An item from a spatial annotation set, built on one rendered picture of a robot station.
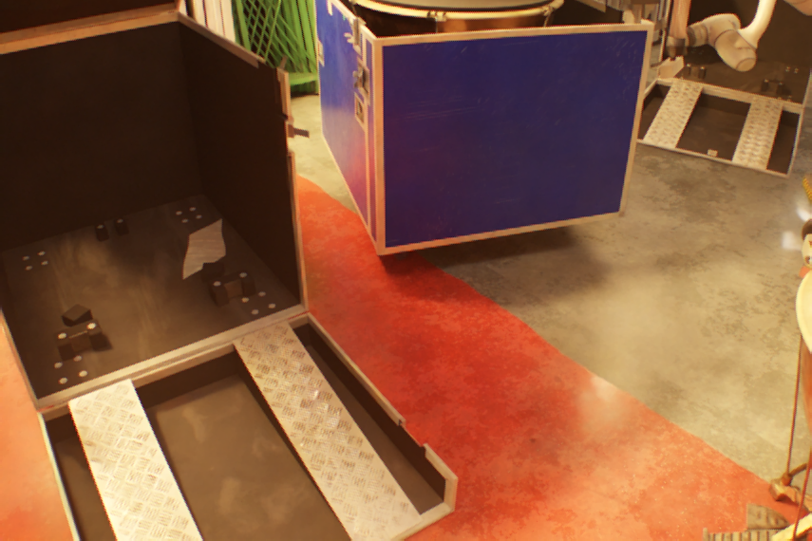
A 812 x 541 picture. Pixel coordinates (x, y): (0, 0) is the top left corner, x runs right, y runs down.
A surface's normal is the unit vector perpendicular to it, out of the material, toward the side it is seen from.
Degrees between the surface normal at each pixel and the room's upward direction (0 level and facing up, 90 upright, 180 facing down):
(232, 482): 2
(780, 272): 0
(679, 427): 0
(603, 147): 90
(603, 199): 90
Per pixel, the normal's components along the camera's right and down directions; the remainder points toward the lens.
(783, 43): -0.52, 0.44
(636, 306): 0.00, -0.86
